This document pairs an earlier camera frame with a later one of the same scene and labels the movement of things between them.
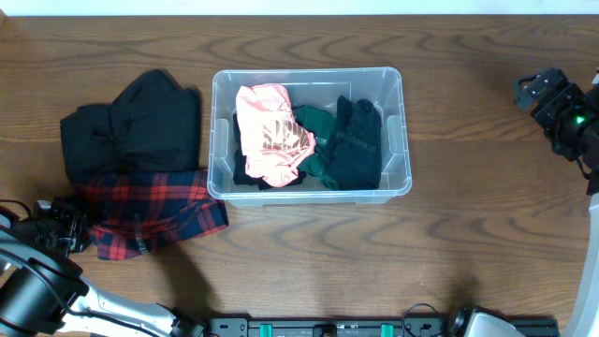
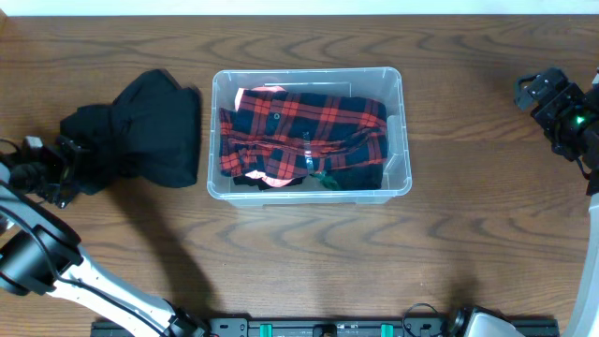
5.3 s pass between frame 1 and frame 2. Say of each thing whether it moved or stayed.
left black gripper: moved
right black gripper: stayed
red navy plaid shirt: moved
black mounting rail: stayed
